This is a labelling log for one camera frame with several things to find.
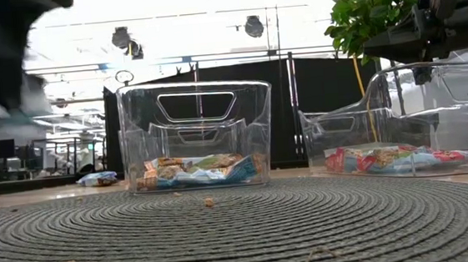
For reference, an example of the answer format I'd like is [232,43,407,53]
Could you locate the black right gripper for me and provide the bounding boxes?
[360,2,468,90]

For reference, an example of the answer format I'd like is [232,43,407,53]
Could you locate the green potted plant black pot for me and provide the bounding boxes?
[321,0,440,121]

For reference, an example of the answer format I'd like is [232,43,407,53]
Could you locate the yellow hanging cable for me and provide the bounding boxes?
[335,0,380,146]

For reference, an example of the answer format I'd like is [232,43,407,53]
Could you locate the black metal table frame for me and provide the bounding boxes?
[0,155,312,197]

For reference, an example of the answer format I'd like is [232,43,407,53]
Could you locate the clear plastic bin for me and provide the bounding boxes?
[294,58,468,189]
[114,73,280,198]

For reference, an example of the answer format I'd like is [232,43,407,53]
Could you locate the black computer monitor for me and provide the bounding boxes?
[0,139,17,161]

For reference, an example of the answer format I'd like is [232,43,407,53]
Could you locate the black workstation frame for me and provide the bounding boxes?
[29,134,108,178]

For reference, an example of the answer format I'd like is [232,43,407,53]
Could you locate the red granola bar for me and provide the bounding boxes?
[322,140,410,179]
[397,139,468,172]

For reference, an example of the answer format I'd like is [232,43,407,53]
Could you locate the black round ceiling spotlight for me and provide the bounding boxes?
[126,38,145,62]
[109,24,133,51]
[243,14,266,40]

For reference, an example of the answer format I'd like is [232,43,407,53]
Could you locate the grey round woven placemat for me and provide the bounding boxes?
[0,162,468,262]

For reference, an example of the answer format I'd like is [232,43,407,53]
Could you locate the black curtain partition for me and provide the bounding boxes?
[101,51,385,184]

